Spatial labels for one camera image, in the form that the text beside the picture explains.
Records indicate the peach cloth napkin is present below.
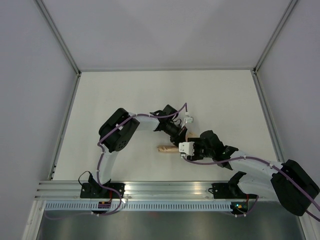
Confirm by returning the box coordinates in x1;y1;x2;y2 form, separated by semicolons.
156;132;199;154

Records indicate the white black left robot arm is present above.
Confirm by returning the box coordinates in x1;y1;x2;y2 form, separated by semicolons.
91;104;187;198

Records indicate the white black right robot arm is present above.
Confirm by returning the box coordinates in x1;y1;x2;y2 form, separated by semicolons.
178;130;320;216

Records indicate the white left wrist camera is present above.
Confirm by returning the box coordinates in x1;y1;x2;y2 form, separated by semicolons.
183;116;194;125

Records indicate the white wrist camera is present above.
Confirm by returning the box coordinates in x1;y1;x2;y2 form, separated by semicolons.
183;116;194;125
178;141;195;158

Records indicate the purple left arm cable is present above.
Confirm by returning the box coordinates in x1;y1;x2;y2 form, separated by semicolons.
44;102;190;221

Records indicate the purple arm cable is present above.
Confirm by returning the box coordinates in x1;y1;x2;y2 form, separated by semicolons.
44;102;190;221
181;154;320;222

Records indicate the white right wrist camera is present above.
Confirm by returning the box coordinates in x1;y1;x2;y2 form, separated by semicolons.
178;141;195;158

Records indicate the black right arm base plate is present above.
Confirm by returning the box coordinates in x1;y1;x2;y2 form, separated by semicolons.
209;182;256;200

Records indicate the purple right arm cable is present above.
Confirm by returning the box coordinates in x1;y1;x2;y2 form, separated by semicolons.
181;154;320;222

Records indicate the aluminium right frame post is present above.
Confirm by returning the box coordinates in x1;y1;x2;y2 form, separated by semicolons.
252;0;300;75

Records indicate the aluminium frame post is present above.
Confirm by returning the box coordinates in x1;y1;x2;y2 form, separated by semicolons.
33;0;82;76
252;0;300;75

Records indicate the white slotted cable duct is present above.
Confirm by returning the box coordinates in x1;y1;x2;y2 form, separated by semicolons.
45;201;232;212

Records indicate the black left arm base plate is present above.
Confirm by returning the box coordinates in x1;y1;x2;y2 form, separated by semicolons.
80;182;125;199

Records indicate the aluminium front rail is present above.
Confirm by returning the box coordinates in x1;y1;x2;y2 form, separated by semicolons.
34;180;308;202

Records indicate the aluminium left frame post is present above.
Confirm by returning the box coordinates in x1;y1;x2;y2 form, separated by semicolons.
33;0;82;76

